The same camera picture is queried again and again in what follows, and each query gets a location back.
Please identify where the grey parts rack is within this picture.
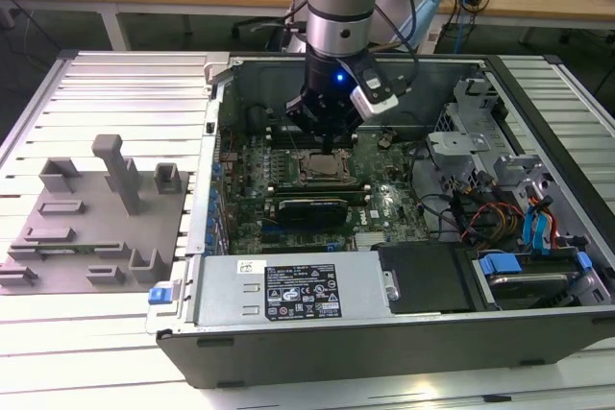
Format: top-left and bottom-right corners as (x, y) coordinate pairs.
(0, 133), (193, 296)

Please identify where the open PC case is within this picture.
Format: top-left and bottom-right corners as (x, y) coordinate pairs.
(143, 51), (615, 390)

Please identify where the silver chipset heat sink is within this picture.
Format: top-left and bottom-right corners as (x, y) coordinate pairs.
(354, 230), (389, 252)

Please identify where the silver drive cage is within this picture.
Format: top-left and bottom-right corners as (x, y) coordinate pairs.
(425, 74), (513, 193)

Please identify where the thin wire locking lever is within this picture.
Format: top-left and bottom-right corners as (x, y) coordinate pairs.
(268, 107), (304, 160)

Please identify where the metal socket cover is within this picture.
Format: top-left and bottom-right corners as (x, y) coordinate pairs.
(298, 149), (351, 186)

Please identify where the green RAM stick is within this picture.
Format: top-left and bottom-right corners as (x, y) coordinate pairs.
(37, 243), (122, 254)

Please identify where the black expansion slot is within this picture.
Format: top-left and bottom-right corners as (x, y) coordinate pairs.
(261, 229), (348, 240)

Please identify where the blue case latch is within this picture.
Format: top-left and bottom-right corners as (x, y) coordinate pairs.
(147, 286), (174, 306)

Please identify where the green motherboard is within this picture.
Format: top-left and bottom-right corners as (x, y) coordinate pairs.
(218, 129), (436, 256)

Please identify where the blue data cable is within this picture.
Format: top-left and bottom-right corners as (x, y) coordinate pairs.
(522, 205), (542, 253)
(536, 207), (556, 253)

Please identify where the CPU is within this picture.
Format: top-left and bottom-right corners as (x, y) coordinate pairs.
(307, 156), (343, 181)

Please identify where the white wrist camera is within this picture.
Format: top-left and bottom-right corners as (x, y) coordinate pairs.
(338, 57), (402, 118)

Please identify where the black graphics card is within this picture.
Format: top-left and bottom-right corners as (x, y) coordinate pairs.
(277, 197), (350, 228)

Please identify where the hard disk in blue carrier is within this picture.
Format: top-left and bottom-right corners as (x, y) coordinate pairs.
(472, 249), (597, 313)

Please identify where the CPU socket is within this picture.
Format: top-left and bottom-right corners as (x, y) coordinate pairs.
(296, 148), (353, 188)

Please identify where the silver power supply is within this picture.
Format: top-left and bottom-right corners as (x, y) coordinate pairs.
(184, 252), (404, 330)

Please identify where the black cable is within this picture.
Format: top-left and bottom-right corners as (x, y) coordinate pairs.
(416, 191), (465, 244)

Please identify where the black plastic shroud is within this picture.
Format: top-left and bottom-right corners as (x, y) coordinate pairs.
(373, 240), (477, 316)

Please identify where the coloured power wire bundle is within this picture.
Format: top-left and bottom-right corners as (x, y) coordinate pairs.
(459, 202), (526, 244)

